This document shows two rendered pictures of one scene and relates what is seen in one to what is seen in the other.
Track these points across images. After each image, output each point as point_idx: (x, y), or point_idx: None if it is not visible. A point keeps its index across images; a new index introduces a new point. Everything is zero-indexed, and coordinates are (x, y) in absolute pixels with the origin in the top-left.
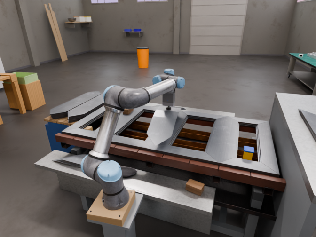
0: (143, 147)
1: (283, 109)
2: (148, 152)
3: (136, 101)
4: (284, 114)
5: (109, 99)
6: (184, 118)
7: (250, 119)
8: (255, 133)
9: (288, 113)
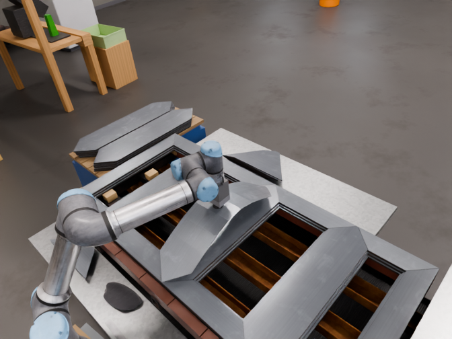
0: (151, 272)
1: (443, 285)
2: (155, 285)
3: (85, 242)
4: (430, 305)
5: (57, 220)
6: (267, 210)
7: (400, 249)
8: None
9: (445, 302)
